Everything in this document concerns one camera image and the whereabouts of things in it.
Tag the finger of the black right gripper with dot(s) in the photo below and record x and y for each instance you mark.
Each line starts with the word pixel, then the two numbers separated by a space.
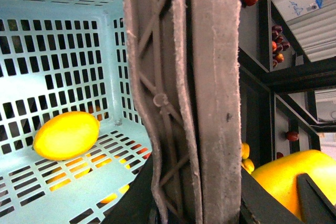
pixel 315 206

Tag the yellow mango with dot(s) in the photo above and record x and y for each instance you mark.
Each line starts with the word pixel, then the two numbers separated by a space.
pixel 279 177

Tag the brown basket handle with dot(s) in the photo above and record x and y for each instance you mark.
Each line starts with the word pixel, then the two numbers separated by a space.
pixel 184 71

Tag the lemon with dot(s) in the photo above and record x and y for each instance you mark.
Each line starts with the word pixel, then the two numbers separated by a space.
pixel 67 136

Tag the light blue plastic basket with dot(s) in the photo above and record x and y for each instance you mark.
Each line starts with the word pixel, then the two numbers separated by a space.
pixel 59 56

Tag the red apples pile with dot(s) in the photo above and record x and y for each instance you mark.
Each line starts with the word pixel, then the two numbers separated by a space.
pixel 287 144

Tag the dark red fruit pile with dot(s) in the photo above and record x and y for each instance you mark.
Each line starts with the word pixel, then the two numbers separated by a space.
pixel 279 45

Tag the white appliance box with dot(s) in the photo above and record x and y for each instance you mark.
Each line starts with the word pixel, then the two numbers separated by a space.
pixel 313 24

